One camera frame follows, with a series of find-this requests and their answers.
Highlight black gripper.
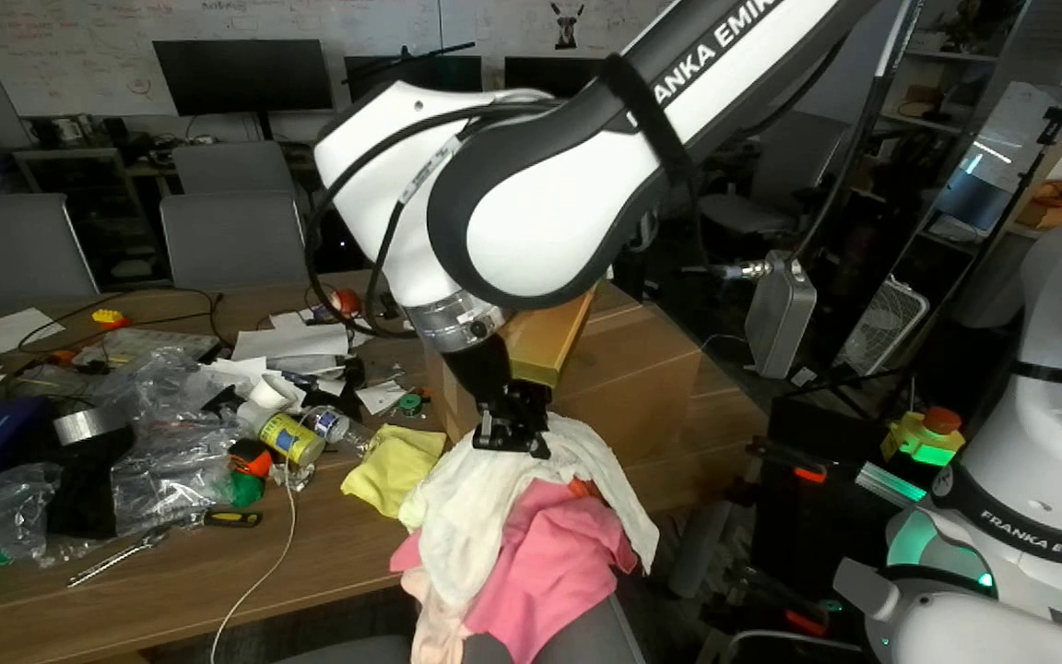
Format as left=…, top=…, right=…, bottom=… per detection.
left=451, top=332, right=556, bottom=460

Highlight white towel cloth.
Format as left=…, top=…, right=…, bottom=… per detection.
left=435, top=410, right=663, bottom=576

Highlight pink cloth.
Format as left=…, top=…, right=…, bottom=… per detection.
left=386, top=474, right=647, bottom=664

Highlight peach cloth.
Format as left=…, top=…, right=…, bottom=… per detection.
left=408, top=588, right=476, bottom=664

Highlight dark grey swivel chair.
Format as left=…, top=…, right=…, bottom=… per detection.
left=268, top=588, right=653, bottom=664

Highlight black mesh office chair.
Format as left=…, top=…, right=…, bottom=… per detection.
left=692, top=123, right=808, bottom=256

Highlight grey office chair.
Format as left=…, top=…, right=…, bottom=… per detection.
left=171, top=135, right=301, bottom=198
left=159, top=188, right=312, bottom=295
left=0, top=192, right=106, bottom=316

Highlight yellow cloth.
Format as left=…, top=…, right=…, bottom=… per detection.
left=334, top=419, right=451, bottom=524

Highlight small white paper piece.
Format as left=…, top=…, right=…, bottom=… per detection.
left=354, top=375, right=412, bottom=419

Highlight yellow labelled can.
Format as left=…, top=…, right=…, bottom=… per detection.
left=253, top=410, right=327, bottom=469

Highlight white paper stack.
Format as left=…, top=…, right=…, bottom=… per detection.
left=229, top=311, right=359, bottom=378

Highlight small orange toy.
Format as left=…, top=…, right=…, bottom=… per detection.
left=236, top=446, right=280, bottom=483

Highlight green plastic toy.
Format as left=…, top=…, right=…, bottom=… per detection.
left=219, top=471, right=272, bottom=512

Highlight black yellow utility tool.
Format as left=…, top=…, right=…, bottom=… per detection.
left=204, top=506, right=266, bottom=531

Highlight white tower heater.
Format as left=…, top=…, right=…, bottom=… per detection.
left=742, top=248, right=821, bottom=385

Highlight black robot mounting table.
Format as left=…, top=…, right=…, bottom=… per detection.
left=750, top=390, right=966, bottom=645

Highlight clear plastic bag pile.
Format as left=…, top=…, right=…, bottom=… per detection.
left=0, top=342, right=247, bottom=569

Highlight black computer monitor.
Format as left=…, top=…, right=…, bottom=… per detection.
left=342, top=48, right=487, bottom=103
left=500, top=51, right=621, bottom=103
left=152, top=38, right=334, bottom=123

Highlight green glowing tube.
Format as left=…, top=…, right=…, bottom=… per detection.
left=856, top=457, right=932, bottom=509

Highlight white grilled fan heater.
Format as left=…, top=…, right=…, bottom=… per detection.
left=835, top=271, right=932, bottom=378

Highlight yellow emergency stop button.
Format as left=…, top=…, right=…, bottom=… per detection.
left=880, top=402, right=970, bottom=471

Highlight blue bag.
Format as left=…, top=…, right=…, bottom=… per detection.
left=0, top=396, right=58, bottom=487

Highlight grey leaning panel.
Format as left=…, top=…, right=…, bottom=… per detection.
left=932, top=78, right=1057, bottom=241

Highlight metal shelf rack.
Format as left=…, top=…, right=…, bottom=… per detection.
left=886, top=0, right=1057, bottom=249

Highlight thin white cable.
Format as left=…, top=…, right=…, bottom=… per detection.
left=204, top=457, right=301, bottom=664

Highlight orange handled clamp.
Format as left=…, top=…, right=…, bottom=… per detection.
left=787, top=457, right=835, bottom=490
left=782, top=610, right=835, bottom=643

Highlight long wall desk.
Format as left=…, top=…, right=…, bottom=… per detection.
left=10, top=128, right=395, bottom=176

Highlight wall whiteboard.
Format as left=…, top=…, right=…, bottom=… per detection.
left=0, top=0, right=462, bottom=123

